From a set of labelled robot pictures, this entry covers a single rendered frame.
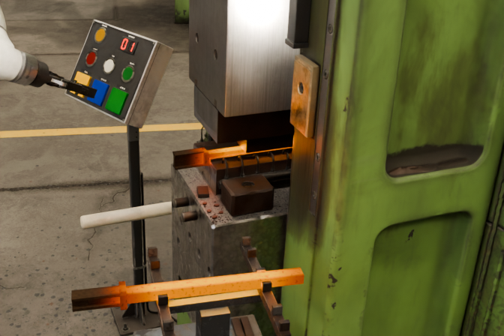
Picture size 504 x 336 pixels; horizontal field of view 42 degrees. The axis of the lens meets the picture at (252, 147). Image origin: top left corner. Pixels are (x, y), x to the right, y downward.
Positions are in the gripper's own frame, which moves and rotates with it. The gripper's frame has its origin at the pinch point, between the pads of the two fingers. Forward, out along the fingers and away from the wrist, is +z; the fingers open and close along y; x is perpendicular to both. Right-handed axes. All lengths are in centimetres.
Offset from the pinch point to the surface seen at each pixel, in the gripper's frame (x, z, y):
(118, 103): -0.5, 12.4, 1.8
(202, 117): 6.4, 6.4, 42.8
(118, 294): -30, -37, 78
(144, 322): -80, 71, -3
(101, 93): 0.4, 12.4, -7.6
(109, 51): 14.2, 13.1, -12.4
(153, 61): 16.1, 14.8, 7.1
